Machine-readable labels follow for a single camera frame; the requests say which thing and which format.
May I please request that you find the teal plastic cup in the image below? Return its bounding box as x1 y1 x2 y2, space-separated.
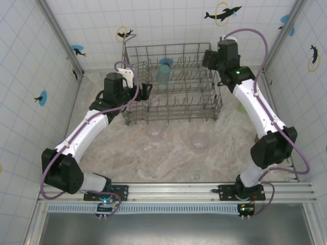
156 64 171 84

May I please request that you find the clear plastic cup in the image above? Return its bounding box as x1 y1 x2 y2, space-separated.
145 124 164 143
191 132 209 153

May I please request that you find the shark blue oval sticker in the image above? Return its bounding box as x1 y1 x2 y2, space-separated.
70 44 87 57

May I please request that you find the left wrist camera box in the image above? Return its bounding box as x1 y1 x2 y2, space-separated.
116 67 135 89

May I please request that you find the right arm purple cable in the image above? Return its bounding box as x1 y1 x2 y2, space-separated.
223 28 311 217

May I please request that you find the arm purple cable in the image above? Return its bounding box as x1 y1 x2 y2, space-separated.
40 60 141 217
223 28 311 217

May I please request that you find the black fish yellow ring sticker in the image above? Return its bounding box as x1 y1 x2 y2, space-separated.
68 63 79 82

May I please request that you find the grey wire dish rack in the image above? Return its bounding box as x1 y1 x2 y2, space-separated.
119 34 223 126

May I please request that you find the dolphin yellow ring sticker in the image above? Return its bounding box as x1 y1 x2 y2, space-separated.
203 2 243 28

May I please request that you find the aluminium corner post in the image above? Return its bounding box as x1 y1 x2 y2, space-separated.
262 0 308 75
37 0 85 80

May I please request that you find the seal yellow ring sticker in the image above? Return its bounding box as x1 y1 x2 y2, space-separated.
116 25 134 42

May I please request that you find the aluminium side base rail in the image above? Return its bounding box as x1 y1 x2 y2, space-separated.
262 70 300 183

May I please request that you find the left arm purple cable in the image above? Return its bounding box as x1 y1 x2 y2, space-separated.
40 60 141 217

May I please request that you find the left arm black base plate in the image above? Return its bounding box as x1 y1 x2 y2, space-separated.
83 184 129 202

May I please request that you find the aluminium mounting rail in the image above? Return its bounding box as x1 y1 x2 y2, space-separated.
37 182 318 204

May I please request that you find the white slotted cable duct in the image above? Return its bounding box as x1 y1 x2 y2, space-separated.
47 203 253 214

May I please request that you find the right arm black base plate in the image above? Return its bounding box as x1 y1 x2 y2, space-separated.
218 183 266 202

